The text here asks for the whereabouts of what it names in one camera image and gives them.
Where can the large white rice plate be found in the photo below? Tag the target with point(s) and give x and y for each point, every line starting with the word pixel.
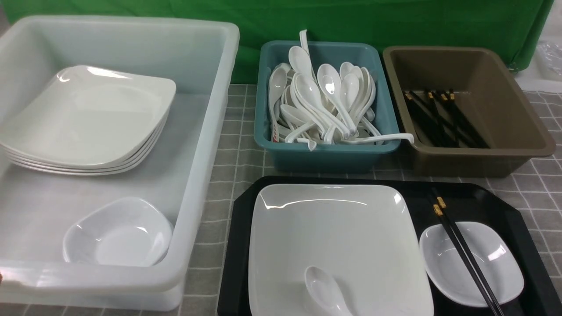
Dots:
pixel 361 235

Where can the white spoon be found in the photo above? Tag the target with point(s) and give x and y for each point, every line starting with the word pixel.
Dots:
pixel 331 85
pixel 324 295
pixel 300 61
pixel 276 87

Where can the small white sauce dish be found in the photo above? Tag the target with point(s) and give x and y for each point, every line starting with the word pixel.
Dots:
pixel 449 274

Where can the stacked white plate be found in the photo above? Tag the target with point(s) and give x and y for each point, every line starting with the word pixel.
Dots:
pixel 98 172
pixel 128 164
pixel 137 157

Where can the bottom stacked white plate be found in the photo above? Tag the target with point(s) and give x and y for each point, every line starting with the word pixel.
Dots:
pixel 98 172

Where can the top white square plate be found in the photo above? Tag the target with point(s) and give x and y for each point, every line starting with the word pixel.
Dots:
pixel 89 116

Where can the white spoon top back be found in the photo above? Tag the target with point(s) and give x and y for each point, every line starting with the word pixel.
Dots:
pixel 300 61

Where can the white spoon hanging over edge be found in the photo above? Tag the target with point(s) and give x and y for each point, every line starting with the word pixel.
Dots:
pixel 381 138

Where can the teal plastic bin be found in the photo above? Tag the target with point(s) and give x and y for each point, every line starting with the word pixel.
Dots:
pixel 333 158

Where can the black chopsticks in brown bin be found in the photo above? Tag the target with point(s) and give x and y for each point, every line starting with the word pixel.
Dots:
pixel 436 114

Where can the small white bowl in bin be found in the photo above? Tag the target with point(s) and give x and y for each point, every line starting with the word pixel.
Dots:
pixel 126 232

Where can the large translucent white bin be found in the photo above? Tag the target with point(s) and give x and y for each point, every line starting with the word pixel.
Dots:
pixel 199 57

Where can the brown plastic bin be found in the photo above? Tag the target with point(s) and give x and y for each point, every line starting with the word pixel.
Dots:
pixel 486 93

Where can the grey checked tablecloth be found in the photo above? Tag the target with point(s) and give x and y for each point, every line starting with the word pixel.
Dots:
pixel 232 175

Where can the green cloth backdrop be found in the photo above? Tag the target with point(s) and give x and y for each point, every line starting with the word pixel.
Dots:
pixel 510 28

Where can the clear plastic bag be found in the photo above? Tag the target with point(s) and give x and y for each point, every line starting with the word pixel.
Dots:
pixel 549 59

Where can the black serving tray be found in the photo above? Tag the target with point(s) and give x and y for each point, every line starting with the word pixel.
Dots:
pixel 469 202

